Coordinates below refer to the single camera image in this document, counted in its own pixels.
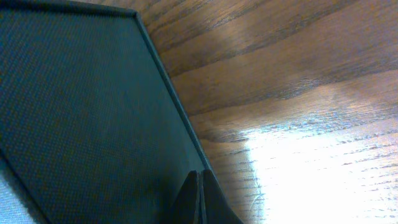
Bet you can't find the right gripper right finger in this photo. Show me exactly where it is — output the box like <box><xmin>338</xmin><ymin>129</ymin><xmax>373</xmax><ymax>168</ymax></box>
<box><xmin>201</xmin><ymin>169</ymin><xmax>243</xmax><ymax>224</ymax></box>

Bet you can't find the dark green box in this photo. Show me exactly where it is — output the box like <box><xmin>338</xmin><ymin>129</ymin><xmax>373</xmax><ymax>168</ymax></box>
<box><xmin>1</xmin><ymin>1</ymin><xmax>210</xmax><ymax>223</ymax></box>

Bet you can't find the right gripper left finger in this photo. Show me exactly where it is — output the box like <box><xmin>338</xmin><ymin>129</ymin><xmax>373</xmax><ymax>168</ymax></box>
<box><xmin>161</xmin><ymin>170</ymin><xmax>199</xmax><ymax>224</ymax></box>

